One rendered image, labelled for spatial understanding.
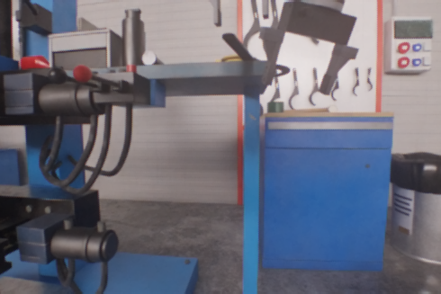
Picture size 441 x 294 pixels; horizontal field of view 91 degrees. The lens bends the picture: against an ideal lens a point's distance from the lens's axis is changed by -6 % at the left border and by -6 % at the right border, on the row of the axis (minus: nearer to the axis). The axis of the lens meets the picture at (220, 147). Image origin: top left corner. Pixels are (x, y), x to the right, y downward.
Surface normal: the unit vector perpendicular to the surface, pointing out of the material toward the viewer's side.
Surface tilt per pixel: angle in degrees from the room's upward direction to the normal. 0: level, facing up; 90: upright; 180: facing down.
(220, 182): 90
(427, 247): 93
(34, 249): 90
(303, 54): 90
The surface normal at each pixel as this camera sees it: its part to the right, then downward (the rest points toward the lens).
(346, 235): -0.11, 0.08
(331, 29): 0.13, 0.48
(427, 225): -0.69, 0.11
